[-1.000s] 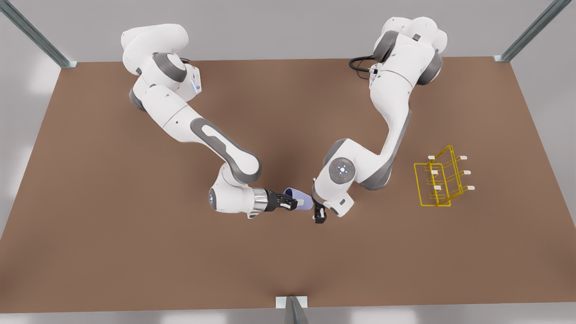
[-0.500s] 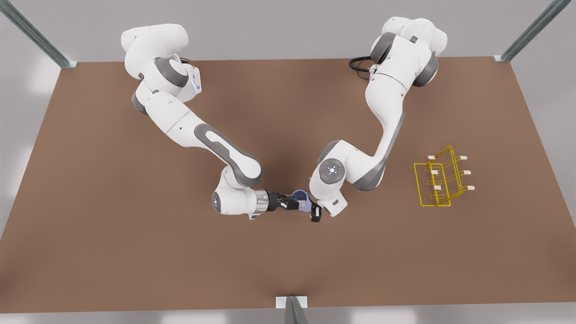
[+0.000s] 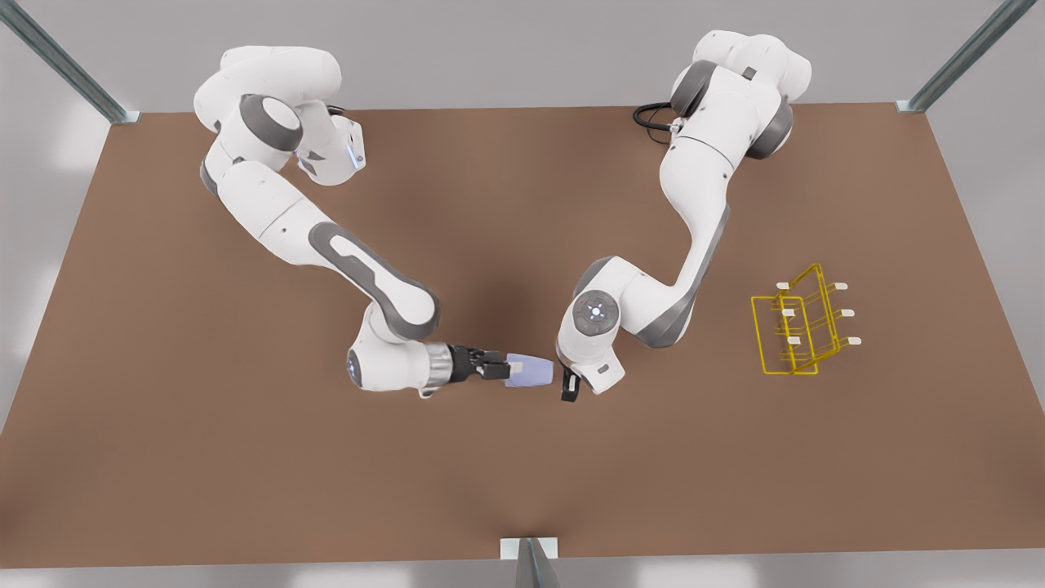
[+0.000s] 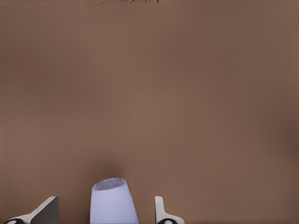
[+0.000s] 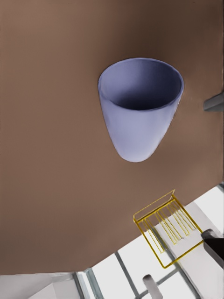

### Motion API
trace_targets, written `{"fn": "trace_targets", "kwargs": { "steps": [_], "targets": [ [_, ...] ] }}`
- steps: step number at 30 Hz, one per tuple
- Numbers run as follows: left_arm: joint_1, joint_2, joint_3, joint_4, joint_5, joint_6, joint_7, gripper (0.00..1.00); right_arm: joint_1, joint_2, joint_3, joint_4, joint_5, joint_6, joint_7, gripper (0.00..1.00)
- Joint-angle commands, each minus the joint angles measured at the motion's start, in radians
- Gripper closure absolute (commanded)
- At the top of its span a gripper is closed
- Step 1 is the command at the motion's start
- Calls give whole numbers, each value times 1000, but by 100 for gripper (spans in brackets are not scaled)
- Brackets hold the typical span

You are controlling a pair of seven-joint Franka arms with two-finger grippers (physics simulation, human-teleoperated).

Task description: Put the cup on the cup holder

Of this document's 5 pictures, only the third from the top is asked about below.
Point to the pale lilac cup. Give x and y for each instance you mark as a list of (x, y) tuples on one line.
[(529, 371)]

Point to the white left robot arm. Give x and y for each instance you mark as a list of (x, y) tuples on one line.
[(702, 163)]

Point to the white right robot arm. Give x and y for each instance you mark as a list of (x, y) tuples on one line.
[(269, 208)]

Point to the silver frame post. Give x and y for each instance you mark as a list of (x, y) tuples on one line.
[(65, 65), (529, 562), (963, 53)]

